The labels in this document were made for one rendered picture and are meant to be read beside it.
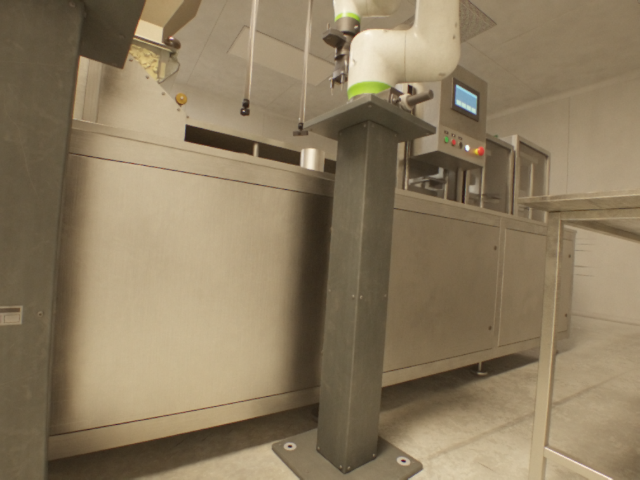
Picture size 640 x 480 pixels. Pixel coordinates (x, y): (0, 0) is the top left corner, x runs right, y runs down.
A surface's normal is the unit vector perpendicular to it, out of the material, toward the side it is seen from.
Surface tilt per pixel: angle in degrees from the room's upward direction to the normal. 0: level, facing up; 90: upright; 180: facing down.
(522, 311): 90
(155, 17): 114
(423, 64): 136
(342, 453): 90
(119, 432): 90
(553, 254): 90
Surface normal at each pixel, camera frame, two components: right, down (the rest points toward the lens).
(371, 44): -0.28, -0.05
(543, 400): -0.84, -0.07
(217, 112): 0.55, 0.02
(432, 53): -0.27, 0.42
